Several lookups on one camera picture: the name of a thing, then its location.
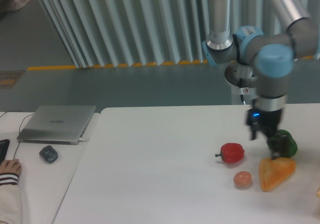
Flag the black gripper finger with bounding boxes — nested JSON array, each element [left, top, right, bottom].
[[250, 123, 260, 140], [270, 133, 288, 160]]

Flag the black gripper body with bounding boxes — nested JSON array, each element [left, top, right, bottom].
[[246, 99, 283, 137]]

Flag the red toy pepper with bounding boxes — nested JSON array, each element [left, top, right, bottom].
[[215, 142, 245, 164]]

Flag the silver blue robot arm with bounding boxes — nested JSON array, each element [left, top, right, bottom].
[[202, 0, 320, 159]]

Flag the cream sleeved forearm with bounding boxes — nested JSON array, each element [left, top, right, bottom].
[[0, 172, 22, 223]]

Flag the person's hand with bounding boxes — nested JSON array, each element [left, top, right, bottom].
[[0, 159, 22, 176]]

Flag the green toy pepper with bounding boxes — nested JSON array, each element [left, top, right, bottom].
[[266, 129, 298, 158]]

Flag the orange toy bread slice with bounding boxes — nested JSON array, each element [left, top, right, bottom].
[[258, 157, 296, 191]]

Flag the brown toy egg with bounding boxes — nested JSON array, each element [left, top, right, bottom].
[[233, 171, 252, 187]]

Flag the white folding partition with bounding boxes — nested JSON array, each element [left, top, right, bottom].
[[39, 0, 320, 68]]

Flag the silver closed laptop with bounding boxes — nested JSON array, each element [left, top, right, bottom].
[[17, 105, 96, 145]]

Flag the dark grey mouse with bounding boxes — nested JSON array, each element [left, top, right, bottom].
[[39, 145, 59, 164]]

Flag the black keyboard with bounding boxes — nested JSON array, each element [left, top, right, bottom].
[[0, 139, 10, 163]]

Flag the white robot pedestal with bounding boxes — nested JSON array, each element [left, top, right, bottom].
[[230, 84, 257, 105]]

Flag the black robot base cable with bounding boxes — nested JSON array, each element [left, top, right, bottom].
[[238, 77, 247, 106]]

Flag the black mouse cable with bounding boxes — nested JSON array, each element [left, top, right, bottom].
[[0, 110, 36, 160]]

